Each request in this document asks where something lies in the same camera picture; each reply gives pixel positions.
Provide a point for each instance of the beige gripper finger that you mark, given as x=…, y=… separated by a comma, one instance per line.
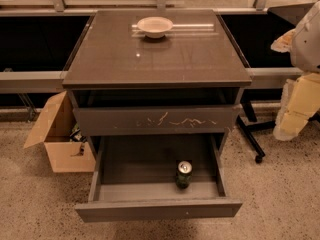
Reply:
x=283, y=43

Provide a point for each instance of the green soda can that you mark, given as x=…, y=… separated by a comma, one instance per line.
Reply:
x=183, y=174

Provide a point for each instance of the scratched top drawer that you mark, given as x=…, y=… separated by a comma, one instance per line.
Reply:
x=156, y=120

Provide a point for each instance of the dark grey drawer cabinet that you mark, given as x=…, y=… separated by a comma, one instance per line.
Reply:
x=117, y=65

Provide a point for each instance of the open middle drawer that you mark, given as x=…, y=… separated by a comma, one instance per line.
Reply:
x=135, y=179

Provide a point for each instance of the white bowl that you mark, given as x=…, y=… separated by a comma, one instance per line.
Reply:
x=155, y=27

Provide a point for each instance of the open cardboard box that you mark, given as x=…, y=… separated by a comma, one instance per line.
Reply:
x=53, y=129

